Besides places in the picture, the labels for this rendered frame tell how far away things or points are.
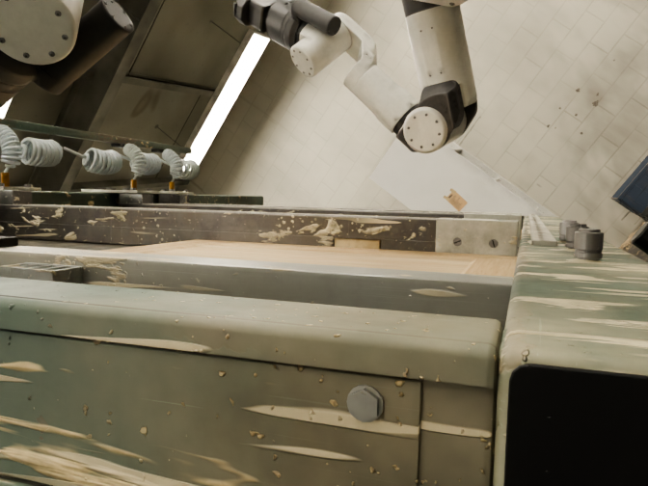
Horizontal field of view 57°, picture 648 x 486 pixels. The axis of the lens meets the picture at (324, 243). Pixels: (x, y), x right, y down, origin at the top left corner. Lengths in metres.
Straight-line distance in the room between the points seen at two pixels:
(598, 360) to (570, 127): 5.92
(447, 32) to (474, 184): 3.80
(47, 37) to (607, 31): 5.89
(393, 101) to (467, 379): 0.87
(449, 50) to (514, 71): 5.18
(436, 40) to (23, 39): 0.67
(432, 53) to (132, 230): 0.64
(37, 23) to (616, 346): 0.44
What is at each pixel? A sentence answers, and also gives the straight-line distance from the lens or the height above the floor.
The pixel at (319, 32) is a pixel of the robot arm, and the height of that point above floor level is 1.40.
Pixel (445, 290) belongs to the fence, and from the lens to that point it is 0.48.
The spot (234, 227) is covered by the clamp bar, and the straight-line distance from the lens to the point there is 1.08.
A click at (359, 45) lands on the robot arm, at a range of 1.15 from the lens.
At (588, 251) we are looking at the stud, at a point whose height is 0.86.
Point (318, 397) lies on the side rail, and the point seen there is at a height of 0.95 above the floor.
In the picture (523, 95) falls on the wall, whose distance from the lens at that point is 6.17.
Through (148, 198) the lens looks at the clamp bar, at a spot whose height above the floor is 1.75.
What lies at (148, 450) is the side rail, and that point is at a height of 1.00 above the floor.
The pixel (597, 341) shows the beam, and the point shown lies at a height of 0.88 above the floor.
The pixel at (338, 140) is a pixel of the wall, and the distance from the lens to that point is 6.55.
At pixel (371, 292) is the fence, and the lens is 0.49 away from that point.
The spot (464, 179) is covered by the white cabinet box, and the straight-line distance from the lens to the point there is 4.80.
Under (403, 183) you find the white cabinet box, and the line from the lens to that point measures 4.90.
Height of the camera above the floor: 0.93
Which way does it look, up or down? 12 degrees up
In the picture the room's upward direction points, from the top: 51 degrees counter-clockwise
